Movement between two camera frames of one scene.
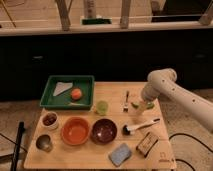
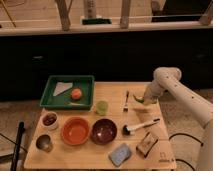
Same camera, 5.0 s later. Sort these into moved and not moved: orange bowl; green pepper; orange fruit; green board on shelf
Moved: green pepper
Not moved: orange fruit; green board on shelf; orange bowl
